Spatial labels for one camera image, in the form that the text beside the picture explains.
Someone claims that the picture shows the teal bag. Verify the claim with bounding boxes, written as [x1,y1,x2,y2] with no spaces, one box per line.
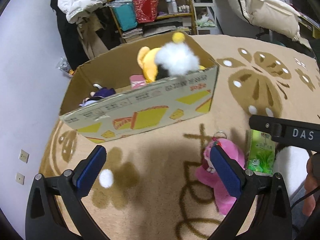
[111,0,138,32]

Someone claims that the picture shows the purple plush doll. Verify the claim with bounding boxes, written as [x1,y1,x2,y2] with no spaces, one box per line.
[79,84,117,108]

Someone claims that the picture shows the red patterned bag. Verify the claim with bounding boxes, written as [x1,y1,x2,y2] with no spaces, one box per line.
[132,0,160,23]

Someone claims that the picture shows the pink and white soft block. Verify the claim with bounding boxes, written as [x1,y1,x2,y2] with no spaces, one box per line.
[129,74,148,90]

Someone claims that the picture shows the cream puffer coat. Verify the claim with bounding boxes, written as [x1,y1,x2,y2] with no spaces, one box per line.
[222,0,302,40]

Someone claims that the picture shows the pink plush bear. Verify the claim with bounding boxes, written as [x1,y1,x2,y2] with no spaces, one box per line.
[195,131,247,215]

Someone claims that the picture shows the white trolley cart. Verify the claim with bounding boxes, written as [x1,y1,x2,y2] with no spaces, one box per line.
[191,0,218,35]

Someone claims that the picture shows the yellow plush toy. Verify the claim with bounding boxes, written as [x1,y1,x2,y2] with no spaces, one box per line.
[136,31,207,83]

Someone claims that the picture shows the black hanging coat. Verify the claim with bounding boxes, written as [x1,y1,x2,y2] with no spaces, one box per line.
[50,0,88,70]

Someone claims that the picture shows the dark hanging clothes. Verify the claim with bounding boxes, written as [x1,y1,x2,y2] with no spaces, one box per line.
[95,5,118,50]

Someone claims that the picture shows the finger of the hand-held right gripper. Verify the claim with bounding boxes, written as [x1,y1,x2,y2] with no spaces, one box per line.
[249,115,283,140]

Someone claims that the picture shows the printed cardboard box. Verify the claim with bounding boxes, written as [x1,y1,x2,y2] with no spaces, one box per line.
[59,31,220,144]

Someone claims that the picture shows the white fluffy pompom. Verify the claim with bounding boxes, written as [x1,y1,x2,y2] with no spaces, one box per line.
[154,41,202,77]

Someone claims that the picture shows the beige hanging coat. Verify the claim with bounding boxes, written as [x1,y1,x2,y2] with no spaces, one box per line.
[76,14,110,60]

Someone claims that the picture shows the light green soft item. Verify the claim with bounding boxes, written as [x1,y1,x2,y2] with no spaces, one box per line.
[196,19,217,28]

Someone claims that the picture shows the person's right hand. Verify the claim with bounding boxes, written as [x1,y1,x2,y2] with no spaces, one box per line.
[303,152,320,217]

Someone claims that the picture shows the black cable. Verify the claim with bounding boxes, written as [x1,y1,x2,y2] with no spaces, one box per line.
[291,190,316,230]

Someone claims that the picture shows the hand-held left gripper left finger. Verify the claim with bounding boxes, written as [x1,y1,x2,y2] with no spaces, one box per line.
[25,144,110,240]

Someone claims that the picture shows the stack of books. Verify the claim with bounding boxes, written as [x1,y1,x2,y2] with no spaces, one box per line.
[122,27,143,42]

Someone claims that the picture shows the white puffer jacket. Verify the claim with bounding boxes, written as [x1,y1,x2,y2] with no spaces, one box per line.
[57,0,108,25]

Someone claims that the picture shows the black and white plush toy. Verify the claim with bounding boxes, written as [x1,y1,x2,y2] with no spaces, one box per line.
[274,142,309,200]

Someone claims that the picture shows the plastic bag of snacks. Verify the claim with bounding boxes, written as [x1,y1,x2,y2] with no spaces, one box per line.
[55,56,75,77]

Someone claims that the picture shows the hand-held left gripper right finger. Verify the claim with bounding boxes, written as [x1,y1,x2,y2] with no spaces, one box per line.
[207,144,293,240]

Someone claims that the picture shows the green tissue pack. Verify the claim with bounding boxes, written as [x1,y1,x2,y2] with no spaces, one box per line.
[245,129,277,176]

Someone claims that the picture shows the wooden shelf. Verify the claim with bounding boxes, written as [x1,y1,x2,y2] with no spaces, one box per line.
[106,0,198,43]

